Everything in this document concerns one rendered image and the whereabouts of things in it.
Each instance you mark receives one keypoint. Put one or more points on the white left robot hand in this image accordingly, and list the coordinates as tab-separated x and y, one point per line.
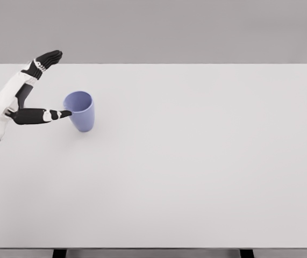
6	92

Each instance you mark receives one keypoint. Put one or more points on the blue plastic cup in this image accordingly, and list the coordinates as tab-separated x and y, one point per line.
82	115

